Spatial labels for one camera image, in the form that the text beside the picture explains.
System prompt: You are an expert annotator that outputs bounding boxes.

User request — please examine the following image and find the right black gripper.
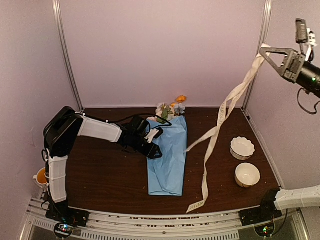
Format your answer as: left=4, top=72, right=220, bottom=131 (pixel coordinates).
left=255, top=47, right=320, bottom=99

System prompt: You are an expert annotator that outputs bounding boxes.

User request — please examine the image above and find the right aluminium frame post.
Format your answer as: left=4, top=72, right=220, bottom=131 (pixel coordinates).
left=241, top=0, right=273, bottom=113

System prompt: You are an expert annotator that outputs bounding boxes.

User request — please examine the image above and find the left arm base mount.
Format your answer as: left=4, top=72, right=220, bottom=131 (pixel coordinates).
left=45, top=208, right=90, bottom=227

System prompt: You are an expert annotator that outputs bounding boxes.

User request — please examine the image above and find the round white bowl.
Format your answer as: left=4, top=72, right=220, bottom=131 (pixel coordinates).
left=234, top=162, right=261, bottom=188

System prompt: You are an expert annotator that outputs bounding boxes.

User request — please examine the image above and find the beige printed ribbon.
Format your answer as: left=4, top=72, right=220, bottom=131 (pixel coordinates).
left=185, top=53, right=265, bottom=213

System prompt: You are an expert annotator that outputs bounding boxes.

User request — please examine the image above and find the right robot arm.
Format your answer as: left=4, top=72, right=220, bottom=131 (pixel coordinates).
left=256, top=46, right=320, bottom=221

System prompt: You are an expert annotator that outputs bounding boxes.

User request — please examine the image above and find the orange fake flower stem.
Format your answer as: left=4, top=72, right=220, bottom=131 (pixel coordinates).
left=171, top=95, right=187, bottom=107

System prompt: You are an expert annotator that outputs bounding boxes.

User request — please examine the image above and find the light blue fake flower stem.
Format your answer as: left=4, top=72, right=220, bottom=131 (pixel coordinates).
left=173, top=103, right=186, bottom=116

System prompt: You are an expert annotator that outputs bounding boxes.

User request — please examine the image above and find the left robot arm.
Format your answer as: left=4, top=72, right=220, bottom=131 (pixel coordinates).
left=42, top=106, right=164, bottom=222

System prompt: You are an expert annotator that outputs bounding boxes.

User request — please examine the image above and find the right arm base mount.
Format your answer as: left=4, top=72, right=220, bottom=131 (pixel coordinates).
left=239, top=206, right=282, bottom=227

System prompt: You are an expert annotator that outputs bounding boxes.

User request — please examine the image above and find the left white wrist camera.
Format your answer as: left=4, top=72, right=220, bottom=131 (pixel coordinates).
left=145, top=127, right=164, bottom=144

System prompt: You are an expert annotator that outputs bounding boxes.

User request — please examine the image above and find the scalloped white bowl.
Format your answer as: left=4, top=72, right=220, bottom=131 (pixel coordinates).
left=230, top=136, right=255, bottom=161

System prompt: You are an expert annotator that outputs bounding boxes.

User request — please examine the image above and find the cream rose fake flower stem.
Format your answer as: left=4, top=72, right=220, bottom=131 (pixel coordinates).
left=155, top=103, right=175, bottom=124

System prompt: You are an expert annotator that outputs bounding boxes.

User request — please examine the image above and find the front aluminium rail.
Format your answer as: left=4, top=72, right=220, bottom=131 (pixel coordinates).
left=24, top=197, right=308, bottom=240

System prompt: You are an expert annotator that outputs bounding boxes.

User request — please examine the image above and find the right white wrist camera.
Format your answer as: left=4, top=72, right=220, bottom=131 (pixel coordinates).
left=295, top=18, right=318, bottom=63

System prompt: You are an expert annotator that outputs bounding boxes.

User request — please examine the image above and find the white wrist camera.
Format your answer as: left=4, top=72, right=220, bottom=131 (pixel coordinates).
left=145, top=127, right=164, bottom=144
left=295, top=18, right=318, bottom=63

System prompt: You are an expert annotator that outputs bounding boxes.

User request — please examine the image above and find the patterned cup orange inside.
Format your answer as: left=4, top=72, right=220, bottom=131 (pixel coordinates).
left=32, top=167, right=48, bottom=190

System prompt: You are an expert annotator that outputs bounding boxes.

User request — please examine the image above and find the left aluminium frame post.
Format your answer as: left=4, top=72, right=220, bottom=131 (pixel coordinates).
left=52, top=0, right=84, bottom=112

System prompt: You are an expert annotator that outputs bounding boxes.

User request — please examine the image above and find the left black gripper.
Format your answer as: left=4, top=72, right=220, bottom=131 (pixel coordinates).
left=130, top=134, right=162, bottom=160

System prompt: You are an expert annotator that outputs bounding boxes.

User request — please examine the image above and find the aluminium frame post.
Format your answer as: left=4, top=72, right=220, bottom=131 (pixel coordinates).
left=52, top=0, right=84, bottom=112
left=241, top=0, right=273, bottom=113

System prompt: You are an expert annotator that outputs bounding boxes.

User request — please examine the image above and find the blue wrapping paper sheet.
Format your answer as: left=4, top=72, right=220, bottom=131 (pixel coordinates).
left=147, top=116, right=188, bottom=197

